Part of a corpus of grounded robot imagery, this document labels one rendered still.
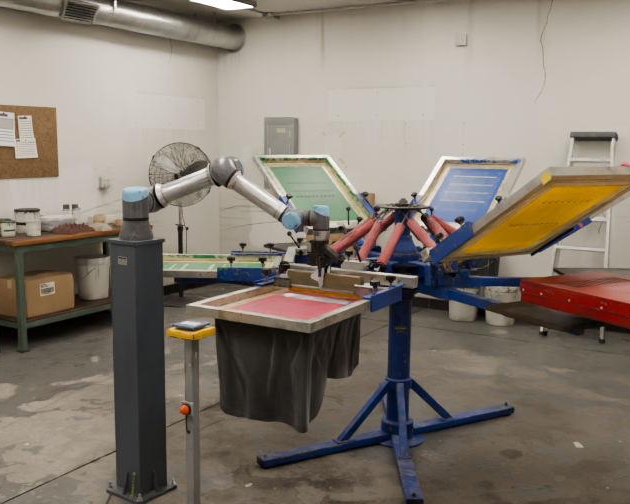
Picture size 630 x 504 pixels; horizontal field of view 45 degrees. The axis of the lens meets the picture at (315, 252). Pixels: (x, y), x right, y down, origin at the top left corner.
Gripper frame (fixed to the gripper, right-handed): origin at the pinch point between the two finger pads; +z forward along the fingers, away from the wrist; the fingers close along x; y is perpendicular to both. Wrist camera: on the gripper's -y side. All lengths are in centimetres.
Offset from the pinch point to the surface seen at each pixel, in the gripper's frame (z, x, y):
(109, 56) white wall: -144, -245, 380
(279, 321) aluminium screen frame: 3, 61, -16
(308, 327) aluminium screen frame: 3, 61, -28
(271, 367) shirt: 25, 51, -6
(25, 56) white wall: -134, -149, 380
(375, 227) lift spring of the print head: -20, -62, 6
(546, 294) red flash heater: -6, -1, -98
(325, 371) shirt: 28.0, 34.9, -20.8
